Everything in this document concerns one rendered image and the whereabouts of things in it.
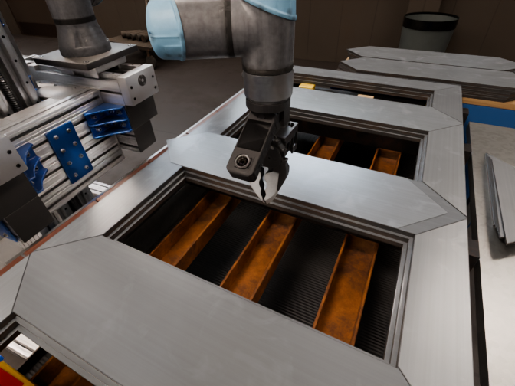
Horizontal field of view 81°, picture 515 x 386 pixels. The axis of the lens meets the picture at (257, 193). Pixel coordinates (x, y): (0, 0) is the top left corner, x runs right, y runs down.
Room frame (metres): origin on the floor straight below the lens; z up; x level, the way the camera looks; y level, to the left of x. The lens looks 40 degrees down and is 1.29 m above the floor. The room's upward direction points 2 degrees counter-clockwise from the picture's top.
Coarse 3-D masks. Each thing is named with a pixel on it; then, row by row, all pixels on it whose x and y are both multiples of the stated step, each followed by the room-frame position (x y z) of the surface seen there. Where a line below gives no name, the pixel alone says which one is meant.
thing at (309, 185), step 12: (312, 156) 0.67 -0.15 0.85; (300, 168) 0.61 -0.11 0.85; (312, 168) 0.61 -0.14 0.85; (324, 168) 0.61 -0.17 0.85; (300, 180) 0.57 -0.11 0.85; (312, 180) 0.57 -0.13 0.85; (324, 180) 0.56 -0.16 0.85; (288, 192) 0.52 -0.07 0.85; (300, 192) 0.52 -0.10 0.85; (312, 192) 0.52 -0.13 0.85
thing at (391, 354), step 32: (416, 96) 1.09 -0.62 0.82; (352, 128) 0.87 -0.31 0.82; (384, 128) 0.83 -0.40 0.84; (160, 192) 0.56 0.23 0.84; (224, 192) 0.57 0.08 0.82; (128, 224) 0.46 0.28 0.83; (352, 224) 0.43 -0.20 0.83; (416, 224) 0.41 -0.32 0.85; (64, 352) 0.19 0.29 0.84; (384, 352) 0.18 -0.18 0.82; (96, 384) 0.15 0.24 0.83
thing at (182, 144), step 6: (204, 132) 0.82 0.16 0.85; (180, 138) 0.79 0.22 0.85; (186, 138) 0.79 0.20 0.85; (192, 138) 0.79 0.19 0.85; (198, 138) 0.79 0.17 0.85; (174, 144) 0.76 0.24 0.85; (180, 144) 0.76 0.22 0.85; (186, 144) 0.76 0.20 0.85; (192, 144) 0.76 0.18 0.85; (174, 150) 0.73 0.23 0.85; (180, 150) 0.72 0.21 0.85; (174, 156) 0.69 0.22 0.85
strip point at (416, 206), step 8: (408, 184) 0.54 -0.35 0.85; (408, 192) 0.51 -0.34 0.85; (416, 192) 0.51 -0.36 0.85; (424, 192) 0.50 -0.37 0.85; (408, 200) 0.48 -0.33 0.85; (416, 200) 0.48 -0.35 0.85; (424, 200) 0.48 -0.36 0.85; (432, 200) 0.48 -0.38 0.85; (400, 208) 0.46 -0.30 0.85; (408, 208) 0.46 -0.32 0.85; (416, 208) 0.45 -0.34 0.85; (424, 208) 0.45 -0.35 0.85; (432, 208) 0.45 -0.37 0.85; (440, 208) 0.45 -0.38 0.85; (400, 216) 0.43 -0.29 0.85; (408, 216) 0.43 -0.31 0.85; (416, 216) 0.43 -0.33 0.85; (424, 216) 0.43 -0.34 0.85; (432, 216) 0.43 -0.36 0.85; (400, 224) 0.41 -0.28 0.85; (408, 224) 0.41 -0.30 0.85
